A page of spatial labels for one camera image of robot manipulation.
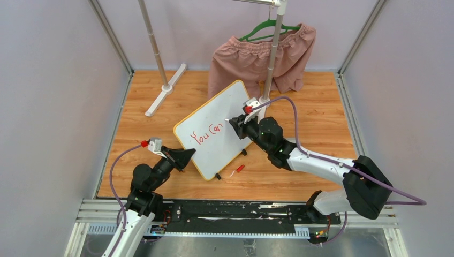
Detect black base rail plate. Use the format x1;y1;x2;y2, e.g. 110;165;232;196
143;200;341;243

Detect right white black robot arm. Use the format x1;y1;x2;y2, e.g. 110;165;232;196
228;115;392;224

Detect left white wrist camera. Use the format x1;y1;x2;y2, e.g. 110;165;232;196
147;138;166;158

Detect yellow framed whiteboard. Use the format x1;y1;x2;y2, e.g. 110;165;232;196
173;80;252;180

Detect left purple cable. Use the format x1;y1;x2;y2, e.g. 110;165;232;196
108;140;149;257

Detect pink shorts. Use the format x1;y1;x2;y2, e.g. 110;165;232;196
207;24;316;99

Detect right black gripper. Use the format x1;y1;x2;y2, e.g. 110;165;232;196
229;113;271;154

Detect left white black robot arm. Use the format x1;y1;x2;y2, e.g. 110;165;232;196
103;146;196;256

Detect green clothes hanger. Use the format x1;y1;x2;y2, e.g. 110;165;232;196
238;13;301;42

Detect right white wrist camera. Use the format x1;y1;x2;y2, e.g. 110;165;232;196
243;97;261;124

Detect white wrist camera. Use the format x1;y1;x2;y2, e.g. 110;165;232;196
147;138;166;158
243;97;261;124

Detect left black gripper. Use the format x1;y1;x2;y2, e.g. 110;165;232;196
149;146;195;191

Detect white clothes rack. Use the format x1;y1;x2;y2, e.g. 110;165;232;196
136;0;288;122

